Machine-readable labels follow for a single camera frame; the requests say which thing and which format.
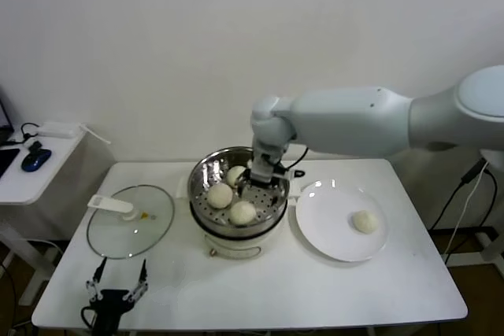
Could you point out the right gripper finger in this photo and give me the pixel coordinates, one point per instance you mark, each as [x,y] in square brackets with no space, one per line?
[248,174]
[241,185]

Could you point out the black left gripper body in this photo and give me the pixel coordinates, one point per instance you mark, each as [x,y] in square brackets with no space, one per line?
[109,301]

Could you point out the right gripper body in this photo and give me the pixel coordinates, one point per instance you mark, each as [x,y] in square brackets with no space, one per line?
[264,170]

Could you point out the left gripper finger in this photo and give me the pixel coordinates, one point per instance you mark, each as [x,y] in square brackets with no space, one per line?
[100,269]
[144,275]

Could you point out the white steamed baozi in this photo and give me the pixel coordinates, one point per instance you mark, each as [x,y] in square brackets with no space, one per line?
[242,213]
[235,174]
[365,222]
[219,196]

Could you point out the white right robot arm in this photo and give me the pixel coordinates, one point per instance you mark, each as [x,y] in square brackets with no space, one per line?
[354,119]

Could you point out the stainless steel steamer basket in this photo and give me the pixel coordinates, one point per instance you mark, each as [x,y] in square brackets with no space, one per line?
[204,172]

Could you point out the glass pot lid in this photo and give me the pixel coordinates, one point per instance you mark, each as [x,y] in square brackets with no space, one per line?
[118,237]

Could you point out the white electric cooker base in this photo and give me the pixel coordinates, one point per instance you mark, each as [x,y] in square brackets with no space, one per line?
[236,247]

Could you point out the white round plate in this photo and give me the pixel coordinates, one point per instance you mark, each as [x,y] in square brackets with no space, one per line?
[323,214]

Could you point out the white side table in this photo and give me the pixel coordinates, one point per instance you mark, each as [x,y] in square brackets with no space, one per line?
[59,163]

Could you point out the blue computer mouse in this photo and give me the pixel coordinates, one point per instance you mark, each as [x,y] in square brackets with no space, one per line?
[36,159]

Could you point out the white stick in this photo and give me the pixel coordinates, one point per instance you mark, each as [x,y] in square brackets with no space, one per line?
[96,134]

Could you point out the black tablet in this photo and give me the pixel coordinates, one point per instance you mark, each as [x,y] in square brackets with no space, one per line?
[8,161]

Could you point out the white flat box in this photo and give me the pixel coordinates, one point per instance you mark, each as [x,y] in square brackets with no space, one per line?
[57,130]

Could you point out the dark laptop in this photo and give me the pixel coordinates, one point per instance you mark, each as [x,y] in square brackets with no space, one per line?
[4,115]

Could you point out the white shelf stand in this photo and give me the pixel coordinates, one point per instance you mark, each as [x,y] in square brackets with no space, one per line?
[484,245]

